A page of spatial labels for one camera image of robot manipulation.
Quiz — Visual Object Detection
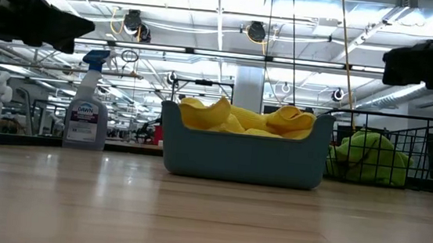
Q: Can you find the red bin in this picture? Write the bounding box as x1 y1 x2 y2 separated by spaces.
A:
152 124 166 147

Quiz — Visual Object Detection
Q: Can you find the yellow hanging cable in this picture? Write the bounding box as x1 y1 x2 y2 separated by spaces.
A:
329 0 369 132

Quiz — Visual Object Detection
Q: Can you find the black overhead crossbar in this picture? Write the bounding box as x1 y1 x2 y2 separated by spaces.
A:
72 37 387 73

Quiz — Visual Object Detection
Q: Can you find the green microfiber towel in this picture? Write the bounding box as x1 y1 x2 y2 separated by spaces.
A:
324 144 351 180
335 128 413 189

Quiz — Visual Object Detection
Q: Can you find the black wire basket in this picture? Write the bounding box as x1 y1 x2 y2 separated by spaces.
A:
316 107 433 193

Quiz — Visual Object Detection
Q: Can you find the white building column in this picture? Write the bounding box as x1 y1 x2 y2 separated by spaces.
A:
233 64 267 114

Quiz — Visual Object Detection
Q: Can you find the teal plastic basket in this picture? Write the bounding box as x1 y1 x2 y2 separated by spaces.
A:
154 98 337 193

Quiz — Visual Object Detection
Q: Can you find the yellow microfiber towel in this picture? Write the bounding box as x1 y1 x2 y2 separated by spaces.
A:
176 92 270 138
238 100 318 143

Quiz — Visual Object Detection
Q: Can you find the black ceiling cable reel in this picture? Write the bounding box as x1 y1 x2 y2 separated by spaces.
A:
245 19 269 45
121 7 146 38

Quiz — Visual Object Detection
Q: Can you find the spray bottle with blue trigger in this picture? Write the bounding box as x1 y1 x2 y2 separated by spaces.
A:
61 46 115 153

